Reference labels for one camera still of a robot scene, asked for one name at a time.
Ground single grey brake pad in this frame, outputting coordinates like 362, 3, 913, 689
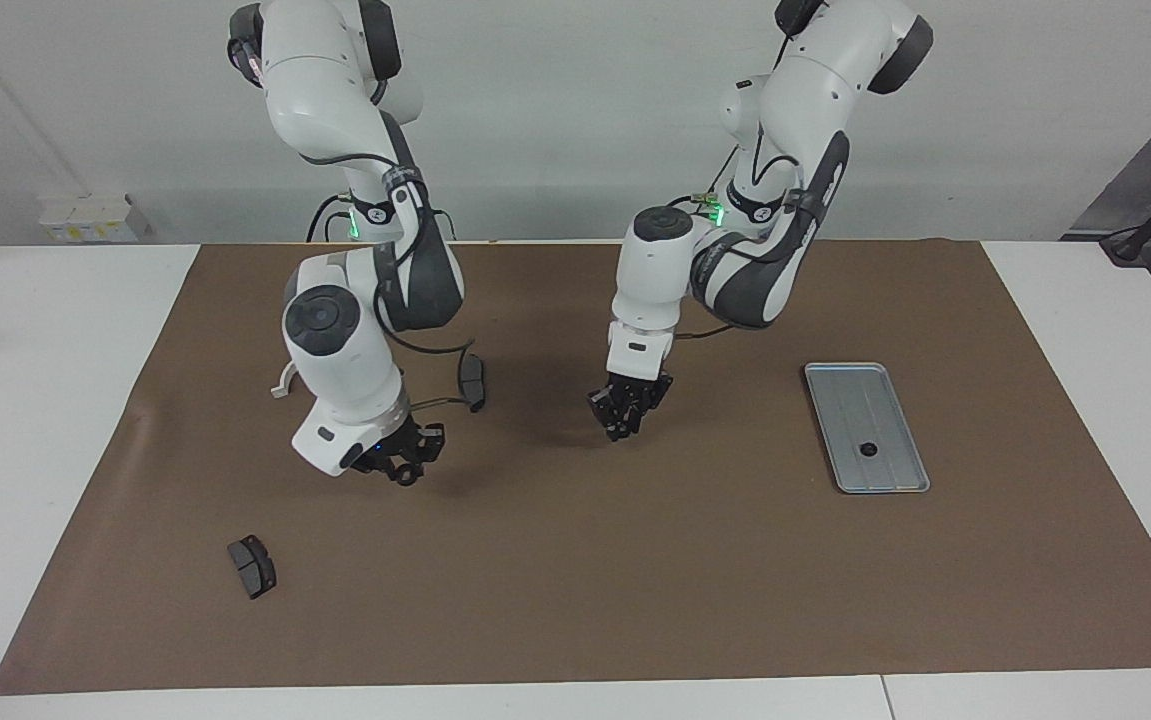
459, 354, 489, 414

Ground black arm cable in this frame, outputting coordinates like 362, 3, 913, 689
675, 0, 836, 341
315, 150, 481, 411

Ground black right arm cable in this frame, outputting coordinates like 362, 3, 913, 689
315, 150, 481, 411

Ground silver metal tray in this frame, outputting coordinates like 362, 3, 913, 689
803, 362, 932, 495

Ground stacked grey brake pads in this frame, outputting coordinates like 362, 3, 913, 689
227, 535, 278, 601

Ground black base cable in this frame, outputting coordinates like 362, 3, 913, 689
307, 193, 352, 242
646, 150, 741, 239

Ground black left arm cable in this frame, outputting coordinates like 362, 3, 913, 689
675, 0, 836, 341

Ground brown table mat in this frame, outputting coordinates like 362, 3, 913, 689
0, 238, 1151, 697

